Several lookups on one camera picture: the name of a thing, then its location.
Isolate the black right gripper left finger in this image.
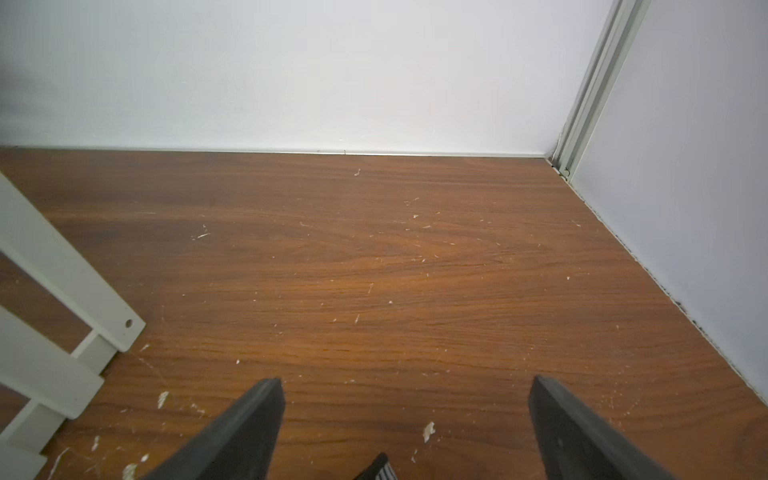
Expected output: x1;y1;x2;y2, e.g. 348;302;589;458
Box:
146;378;286;479

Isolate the white wooden slatted shelf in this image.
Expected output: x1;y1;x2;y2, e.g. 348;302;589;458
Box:
1;177;146;479

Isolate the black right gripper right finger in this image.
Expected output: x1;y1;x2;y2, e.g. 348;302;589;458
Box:
528;375;673;480

